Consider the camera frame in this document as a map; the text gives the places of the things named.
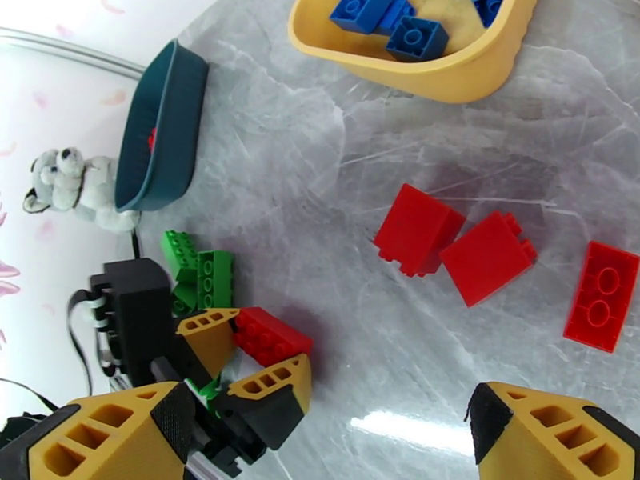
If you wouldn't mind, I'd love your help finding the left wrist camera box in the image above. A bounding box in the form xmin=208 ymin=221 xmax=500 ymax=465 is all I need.
xmin=90 ymin=258 xmax=176 ymax=387

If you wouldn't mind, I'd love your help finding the long red lego brick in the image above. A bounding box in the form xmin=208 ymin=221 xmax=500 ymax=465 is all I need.
xmin=232 ymin=306 xmax=315 ymax=369

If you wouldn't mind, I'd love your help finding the grey plush husky toy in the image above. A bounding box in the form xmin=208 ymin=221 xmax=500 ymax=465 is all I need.
xmin=22 ymin=146 xmax=141 ymax=234

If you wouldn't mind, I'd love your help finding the green lego brick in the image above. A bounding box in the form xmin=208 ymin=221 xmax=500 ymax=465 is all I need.
xmin=196 ymin=249 xmax=235 ymax=310
xmin=185 ymin=375 xmax=223 ymax=414
xmin=171 ymin=281 xmax=201 ymax=317
xmin=159 ymin=230 xmax=201 ymax=285

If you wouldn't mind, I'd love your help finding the black camera cable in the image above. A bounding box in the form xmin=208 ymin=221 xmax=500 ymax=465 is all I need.
xmin=67 ymin=288 xmax=109 ymax=394

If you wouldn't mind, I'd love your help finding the dark blue square lego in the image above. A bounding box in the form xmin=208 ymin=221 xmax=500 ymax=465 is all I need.
xmin=385 ymin=15 xmax=450 ymax=63

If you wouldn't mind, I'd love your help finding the big blue lego brick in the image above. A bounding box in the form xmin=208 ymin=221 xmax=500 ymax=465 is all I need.
xmin=329 ymin=0 xmax=398 ymax=34

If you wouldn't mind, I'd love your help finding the teal plastic container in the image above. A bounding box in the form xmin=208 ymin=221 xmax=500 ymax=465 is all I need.
xmin=114 ymin=38 xmax=210 ymax=213

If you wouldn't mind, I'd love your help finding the short red lego brick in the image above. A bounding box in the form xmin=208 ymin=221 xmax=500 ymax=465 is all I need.
xmin=563 ymin=239 xmax=640 ymax=354

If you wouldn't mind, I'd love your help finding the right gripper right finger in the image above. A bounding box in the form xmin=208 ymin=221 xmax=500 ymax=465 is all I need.
xmin=465 ymin=381 xmax=640 ymax=480

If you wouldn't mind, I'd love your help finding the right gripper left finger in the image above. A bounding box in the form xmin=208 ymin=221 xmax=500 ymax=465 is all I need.
xmin=0 ymin=381 xmax=196 ymax=480

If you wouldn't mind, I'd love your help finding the tall red lego brick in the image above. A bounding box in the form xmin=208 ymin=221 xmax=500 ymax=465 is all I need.
xmin=373 ymin=182 xmax=467 ymax=278
xmin=438 ymin=210 xmax=538 ymax=309

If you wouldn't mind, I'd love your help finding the yellow plastic container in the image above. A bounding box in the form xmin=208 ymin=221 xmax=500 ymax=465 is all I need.
xmin=287 ymin=0 xmax=540 ymax=105

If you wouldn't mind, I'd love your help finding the small blue lego brick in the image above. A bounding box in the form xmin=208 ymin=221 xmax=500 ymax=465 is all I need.
xmin=374 ymin=0 xmax=417 ymax=37

